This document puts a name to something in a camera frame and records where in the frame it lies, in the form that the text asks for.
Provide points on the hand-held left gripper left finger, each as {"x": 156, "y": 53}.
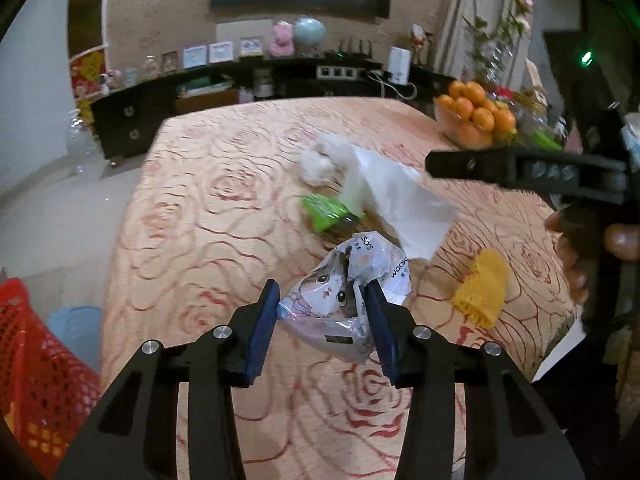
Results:
{"x": 260, "y": 330}

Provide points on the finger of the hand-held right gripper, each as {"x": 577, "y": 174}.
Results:
{"x": 475, "y": 165}

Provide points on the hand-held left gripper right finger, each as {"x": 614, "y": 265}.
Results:
{"x": 382, "y": 330}

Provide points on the cat print tissue packet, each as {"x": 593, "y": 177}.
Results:
{"x": 330, "y": 285}

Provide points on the white tissue paper sheet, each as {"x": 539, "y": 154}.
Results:
{"x": 400, "y": 200}

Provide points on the green wrapper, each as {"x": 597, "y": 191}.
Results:
{"x": 322, "y": 207}

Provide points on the red plastic mesh basket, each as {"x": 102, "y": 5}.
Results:
{"x": 35, "y": 360}

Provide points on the person's right hand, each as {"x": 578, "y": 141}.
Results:
{"x": 572, "y": 265}

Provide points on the glass bowl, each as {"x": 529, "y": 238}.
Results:
{"x": 450, "y": 127}

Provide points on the pale blue packet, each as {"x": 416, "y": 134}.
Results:
{"x": 632, "y": 140}

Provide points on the bowl of oranges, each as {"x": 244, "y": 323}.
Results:
{"x": 475, "y": 110}

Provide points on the plastic wrapped snacks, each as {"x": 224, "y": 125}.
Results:
{"x": 525, "y": 110}

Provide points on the yellow foam fruit net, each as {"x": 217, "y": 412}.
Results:
{"x": 482, "y": 285}

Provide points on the white box device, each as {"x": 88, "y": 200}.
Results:
{"x": 399, "y": 65}

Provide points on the small doll figure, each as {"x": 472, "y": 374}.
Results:
{"x": 421, "y": 40}

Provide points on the artificial flowers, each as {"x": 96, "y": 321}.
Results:
{"x": 500, "y": 25}

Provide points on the crumpled white tissue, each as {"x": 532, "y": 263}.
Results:
{"x": 315, "y": 167}

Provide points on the white power strip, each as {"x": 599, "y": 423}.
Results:
{"x": 336, "y": 72}

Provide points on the black router with antennas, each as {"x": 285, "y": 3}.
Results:
{"x": 350, "y": 52}

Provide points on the pale blue plastic stool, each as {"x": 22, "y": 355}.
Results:
{"x": 75, "y": 325}

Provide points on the pale blue globe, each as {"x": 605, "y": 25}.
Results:
{"x": 306, "y": 32}

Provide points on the small bottles in cabinet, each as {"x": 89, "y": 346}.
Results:
{"x": 262, "y": 85}

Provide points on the pink plush toy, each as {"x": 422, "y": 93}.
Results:
{"x": 281, "y": 39}

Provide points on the brown cardboard box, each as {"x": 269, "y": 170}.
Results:
{"x": 207, "y": 101}

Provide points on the black television cabinet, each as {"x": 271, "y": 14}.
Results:
{"x": 125, "y": 120}

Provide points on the green folded packets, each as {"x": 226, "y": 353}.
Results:
{"x": 205, "y": 86}

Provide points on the clear large water bottle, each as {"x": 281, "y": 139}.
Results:
{"x": 82, "y": 145}

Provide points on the small pale blue ornament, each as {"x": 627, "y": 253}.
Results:
{"x": 130, "y": 76}

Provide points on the glass jar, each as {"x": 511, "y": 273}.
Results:
{"x": 150, "y": 66}

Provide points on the white pink robot toy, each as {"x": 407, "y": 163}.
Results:
{"x": 110, "y": 82}

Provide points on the white photo frame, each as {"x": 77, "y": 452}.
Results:
{"x": 195, "y": 56}
{"x": 252, "y": 46}
{"x": 222, "y": 51}

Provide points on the small dark photo frame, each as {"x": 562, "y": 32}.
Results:
{"x": 170, "y": 61}

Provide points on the red festive wall poster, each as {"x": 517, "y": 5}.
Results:
{"x": 87, "y": 70}

